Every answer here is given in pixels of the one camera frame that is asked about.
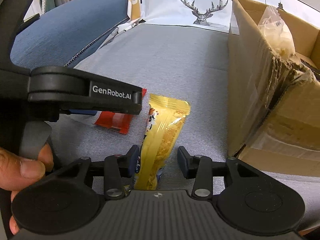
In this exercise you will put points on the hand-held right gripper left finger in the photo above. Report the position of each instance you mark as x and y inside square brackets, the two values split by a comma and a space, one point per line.
[134, 160]

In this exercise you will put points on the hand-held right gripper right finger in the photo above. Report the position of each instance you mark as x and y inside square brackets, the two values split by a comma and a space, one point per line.
[183, 161]

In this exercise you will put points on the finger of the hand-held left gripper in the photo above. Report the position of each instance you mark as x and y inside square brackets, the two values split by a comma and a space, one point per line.
[82, 92]

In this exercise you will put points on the yellow snack bar packet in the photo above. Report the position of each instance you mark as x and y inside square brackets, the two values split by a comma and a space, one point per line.
[162, 130]

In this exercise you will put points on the red snack packet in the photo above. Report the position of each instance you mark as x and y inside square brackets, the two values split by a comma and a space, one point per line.
[112, 122]

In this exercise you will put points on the cardboard box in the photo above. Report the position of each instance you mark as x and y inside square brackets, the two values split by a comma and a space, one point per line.
[250, 80]

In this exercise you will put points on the white rice crisp packet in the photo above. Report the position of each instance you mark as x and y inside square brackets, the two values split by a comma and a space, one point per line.
[275, 30]

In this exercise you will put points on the person's left hand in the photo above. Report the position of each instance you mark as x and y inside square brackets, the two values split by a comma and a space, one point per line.
[22, 167]

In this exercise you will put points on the blue fabric cushion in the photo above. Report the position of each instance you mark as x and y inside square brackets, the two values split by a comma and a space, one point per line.
[62, 30]

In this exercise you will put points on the dark snack packet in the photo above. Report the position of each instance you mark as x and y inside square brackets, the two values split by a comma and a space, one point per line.
[309, 63]

